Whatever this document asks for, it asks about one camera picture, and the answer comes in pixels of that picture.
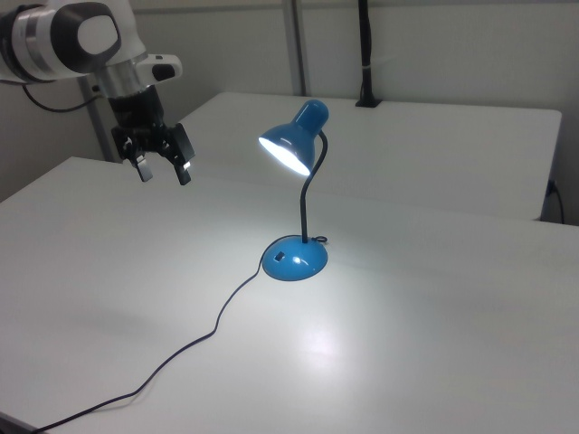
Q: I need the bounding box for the white side table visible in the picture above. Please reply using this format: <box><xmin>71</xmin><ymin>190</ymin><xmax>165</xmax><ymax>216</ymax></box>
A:
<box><xmin>178</xmin><ymin>91</ymin><xmax>564</xmax><ymax>222</ymax></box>

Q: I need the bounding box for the blue gooseneck desk lamp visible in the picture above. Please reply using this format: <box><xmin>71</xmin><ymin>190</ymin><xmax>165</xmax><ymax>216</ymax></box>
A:
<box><xmin>257</xmin><ymin>99</ymin><xmax>330</xmax><ymax>282</ymax></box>

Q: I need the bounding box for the black clamped pole, white band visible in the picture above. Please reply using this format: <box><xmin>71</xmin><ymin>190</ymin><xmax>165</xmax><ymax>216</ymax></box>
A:
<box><xmin>355</xmin><ymin>0</ymin><xmax>384</xmax><ymax>109</ymax></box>

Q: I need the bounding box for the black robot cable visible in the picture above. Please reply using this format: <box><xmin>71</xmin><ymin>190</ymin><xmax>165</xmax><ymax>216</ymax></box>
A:
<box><xmin>21</xmin><ymin>84</ymin><xmax>100</xmax><ymax>113</ymax></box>

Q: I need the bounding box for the black lamp power cable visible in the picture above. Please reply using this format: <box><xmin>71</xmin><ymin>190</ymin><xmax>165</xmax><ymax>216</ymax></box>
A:
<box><xmin>26</xmin><ymin>233</ymin><xmax>329</xmax><ymax>434</ymax></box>

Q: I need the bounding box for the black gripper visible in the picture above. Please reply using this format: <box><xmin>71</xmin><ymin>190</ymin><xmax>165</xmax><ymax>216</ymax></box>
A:
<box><xmin>107</xmin><ymin>85</ymin><xmax>196</xmax><ymax>187</ymax></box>

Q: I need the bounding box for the grey partition frame post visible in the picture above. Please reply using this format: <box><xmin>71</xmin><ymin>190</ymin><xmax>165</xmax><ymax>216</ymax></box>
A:
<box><xmin>79</xmin><ymin>75</ymin><xmax>115</xmax><ymax>163</ymax></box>
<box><xmin>283</xmin><ymin>0</ymin><xmax>307</xmax><ymax>96</ymax></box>

